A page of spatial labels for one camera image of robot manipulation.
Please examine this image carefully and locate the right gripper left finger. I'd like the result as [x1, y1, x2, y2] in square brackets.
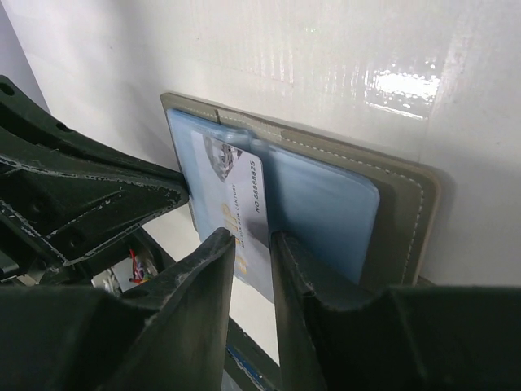
[1, 228, 235, 390]

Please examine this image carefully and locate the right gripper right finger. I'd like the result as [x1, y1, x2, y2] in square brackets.
[270, 231, 520, 390]

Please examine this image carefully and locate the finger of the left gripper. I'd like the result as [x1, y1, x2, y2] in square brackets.
[1, 75, 183, 183]
[1, 156, 188, 265]

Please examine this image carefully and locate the grey card holder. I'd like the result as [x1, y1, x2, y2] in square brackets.
[160, 93, 440, 291]

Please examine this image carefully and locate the silver diamond VIP card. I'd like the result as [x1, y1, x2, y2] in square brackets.
[191, 133, 274, 301]

